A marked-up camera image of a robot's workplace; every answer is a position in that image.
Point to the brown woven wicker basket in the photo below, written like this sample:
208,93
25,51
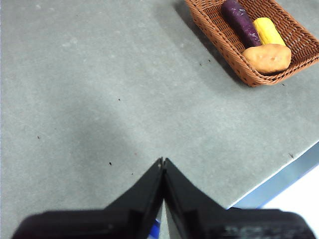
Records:
219,37

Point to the brown potato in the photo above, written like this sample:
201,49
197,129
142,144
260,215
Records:
268,58

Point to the purple eggplant with green stem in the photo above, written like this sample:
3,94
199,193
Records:
240,22

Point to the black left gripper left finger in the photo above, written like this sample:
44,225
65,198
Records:
119,221

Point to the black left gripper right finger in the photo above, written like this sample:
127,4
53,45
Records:
211,224

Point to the yellow corn cob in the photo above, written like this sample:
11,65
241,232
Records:
269,31

